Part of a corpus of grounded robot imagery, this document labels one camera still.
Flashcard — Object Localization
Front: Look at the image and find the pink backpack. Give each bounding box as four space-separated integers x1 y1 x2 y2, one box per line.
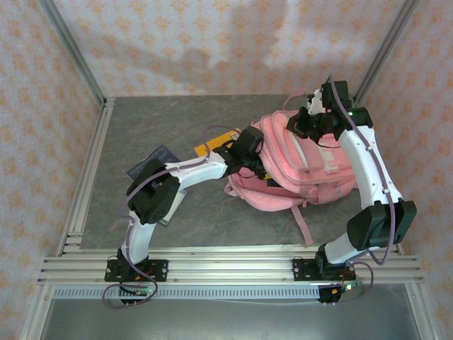
224 89 358 246

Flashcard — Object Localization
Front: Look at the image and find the blue book white lettering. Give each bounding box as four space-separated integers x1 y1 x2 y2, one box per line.
127 144 180 183

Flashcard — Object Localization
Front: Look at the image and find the black base connector board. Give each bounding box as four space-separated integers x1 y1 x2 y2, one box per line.
317 281 362 306
119 283 156 307

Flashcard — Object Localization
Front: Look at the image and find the grey metal lower panel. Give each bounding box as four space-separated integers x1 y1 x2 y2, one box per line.
38 299 422 340

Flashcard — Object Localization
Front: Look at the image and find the thin black right gripper cable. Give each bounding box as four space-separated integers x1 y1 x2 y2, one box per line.
315 135 341 149

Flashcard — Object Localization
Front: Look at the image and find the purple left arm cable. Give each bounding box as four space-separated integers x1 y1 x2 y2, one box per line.
102 125 243 310

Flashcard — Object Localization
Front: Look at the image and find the aluminium front rail beam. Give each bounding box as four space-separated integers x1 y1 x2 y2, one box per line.
37 242 425 285

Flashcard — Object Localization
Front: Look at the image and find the aluminium frame post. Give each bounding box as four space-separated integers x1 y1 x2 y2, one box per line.
38 0 108 107
352 0 424 106

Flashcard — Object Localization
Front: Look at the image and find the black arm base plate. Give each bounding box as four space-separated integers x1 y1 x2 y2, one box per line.
105 259 168 283
292 257 356 283

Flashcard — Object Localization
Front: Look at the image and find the white slotted cable duct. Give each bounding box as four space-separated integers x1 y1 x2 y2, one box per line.
52 285 321 300

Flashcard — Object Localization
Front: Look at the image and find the aluminium side rail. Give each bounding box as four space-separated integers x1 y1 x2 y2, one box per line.
56 97 116 258

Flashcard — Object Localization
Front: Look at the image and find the aluminium lower frame leg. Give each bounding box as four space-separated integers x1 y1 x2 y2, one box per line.
19 283 54 340
403 283 442 340

